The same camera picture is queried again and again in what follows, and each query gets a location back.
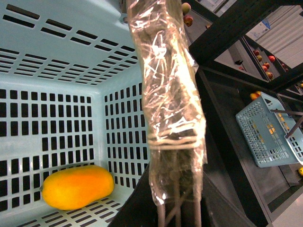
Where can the light blue plastic basket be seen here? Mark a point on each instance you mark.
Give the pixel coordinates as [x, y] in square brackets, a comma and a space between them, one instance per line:
[70, 95]

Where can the orange yellow mango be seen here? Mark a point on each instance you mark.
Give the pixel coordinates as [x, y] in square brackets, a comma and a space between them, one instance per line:
[76, 187]

